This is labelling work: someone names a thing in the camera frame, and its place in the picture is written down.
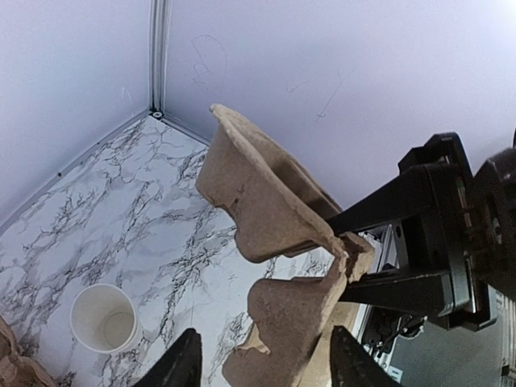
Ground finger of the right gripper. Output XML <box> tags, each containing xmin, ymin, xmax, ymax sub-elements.
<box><xmin>327</xmin><ymin>165</ymin><xmax>434</xmax><ymax>235</ymax></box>
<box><xmin>339</xmin><ymin>269</ymin><xmax>452</xmax><ymax>317</ymax></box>

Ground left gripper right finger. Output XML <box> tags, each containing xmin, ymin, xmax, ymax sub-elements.
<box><xmin>330</xmin><ymin>326</ymin><xmax>399</xmax><ymax>387</ymax></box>

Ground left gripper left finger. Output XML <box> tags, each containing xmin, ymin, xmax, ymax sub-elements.
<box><xmin>134</xmin><ymin>328</ymin><xmax>202</xmax><ymax>387</ymax></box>

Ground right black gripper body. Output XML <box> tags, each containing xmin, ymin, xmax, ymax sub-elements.
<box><xmin>390</xmin><ymin>132</ymin><xmax>497</xmax><ymax>331</ymax></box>

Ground cardboard cup carrier tray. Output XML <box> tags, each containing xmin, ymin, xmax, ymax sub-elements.
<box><xmin>1</xmin><ymin>318</ymin><xmax>57</xmax><ymax>387</ymax></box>

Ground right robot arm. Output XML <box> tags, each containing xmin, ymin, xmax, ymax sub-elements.
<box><xmin>329</xmin><ymin>133</ymin><xmax>515</xmax><ymax>386</ymax></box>

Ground stacked white paper cups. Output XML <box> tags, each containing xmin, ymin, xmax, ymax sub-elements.
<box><xmin>69</xmin><ymin>284</ymin><xmax>143</xmax><ymax>355</ymax></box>

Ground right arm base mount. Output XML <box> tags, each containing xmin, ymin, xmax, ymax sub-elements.
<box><xmin>361</xmin><ymin>306</ymin><xmax>427</xmax><ymax>358</ymax></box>

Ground right aluminium frame post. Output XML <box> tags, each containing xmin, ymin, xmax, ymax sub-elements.
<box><xmin>149</xmin><ymin>0</ymin><xmax>170</xmax><ymax>120</ymax></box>

